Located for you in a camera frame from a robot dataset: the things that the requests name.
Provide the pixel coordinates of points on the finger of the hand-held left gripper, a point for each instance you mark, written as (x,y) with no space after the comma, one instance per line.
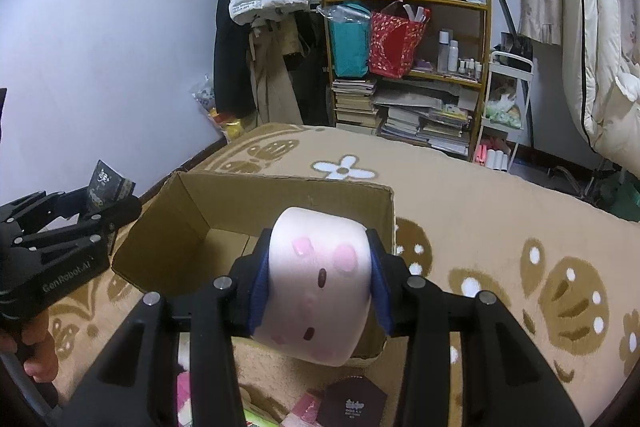
(45,203)
(100,223)

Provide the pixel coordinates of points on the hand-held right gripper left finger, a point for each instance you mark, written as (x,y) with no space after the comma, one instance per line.
(260,292)

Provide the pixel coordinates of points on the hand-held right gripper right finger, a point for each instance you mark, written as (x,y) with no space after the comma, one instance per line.
(380,292)

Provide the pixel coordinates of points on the black snack packet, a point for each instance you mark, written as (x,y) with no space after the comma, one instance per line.
(107,187)

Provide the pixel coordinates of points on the white pink-faced plush cylinder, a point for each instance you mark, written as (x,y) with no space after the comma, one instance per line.
(315,287)

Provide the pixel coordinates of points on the cardboard box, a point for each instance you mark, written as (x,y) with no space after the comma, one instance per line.
(200,212)

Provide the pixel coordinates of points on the dark maroon packet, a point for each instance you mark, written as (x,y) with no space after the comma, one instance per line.
(352,402)

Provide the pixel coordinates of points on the pink plush toy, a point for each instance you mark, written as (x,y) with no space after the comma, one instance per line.
(183,392)

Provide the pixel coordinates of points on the person's left forearm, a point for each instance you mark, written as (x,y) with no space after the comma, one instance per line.
(2,117)

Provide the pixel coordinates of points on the green soft items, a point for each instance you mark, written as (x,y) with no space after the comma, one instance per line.
(502,111)

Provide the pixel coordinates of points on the person's left hand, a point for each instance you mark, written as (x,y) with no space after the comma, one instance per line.
(35,347)

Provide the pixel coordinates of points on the bag of colourful toys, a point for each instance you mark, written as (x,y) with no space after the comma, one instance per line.
(215,102)

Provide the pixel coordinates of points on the pile of books and papers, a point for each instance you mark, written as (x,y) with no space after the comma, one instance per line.
(425,122)

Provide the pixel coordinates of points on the pink and white rolls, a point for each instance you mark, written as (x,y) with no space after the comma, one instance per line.
(492,156)

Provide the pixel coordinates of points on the stack of old books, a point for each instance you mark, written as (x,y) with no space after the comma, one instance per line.
(355,107)

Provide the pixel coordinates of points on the white trolley cart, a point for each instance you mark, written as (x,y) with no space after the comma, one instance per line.
(500,125)

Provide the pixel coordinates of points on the black hanging coat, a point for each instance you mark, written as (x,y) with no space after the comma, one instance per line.
(230,57)

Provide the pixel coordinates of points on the beige hanging coat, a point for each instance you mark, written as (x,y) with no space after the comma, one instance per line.
(272,77)

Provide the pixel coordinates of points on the dark hanging garment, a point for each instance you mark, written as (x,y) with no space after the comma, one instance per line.
(312,72)

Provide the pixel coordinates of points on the row of small bottles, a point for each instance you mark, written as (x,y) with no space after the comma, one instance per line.
(470,68)

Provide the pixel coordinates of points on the short white bottle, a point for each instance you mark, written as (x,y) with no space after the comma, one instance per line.
(453,57)

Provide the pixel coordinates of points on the tall white bottle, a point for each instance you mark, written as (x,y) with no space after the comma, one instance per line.
(444,52)

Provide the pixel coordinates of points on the red gift bag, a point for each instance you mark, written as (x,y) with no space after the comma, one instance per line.
(395,42)

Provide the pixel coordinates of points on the teal bag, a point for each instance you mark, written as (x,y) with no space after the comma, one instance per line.
(350,42)

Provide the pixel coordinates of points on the dark green bag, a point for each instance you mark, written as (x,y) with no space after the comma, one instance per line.
(625,202)

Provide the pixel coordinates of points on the black item in cart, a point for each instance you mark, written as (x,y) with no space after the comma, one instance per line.
(515,54)

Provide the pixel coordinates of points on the white duvet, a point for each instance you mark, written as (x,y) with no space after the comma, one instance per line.
(600,32)

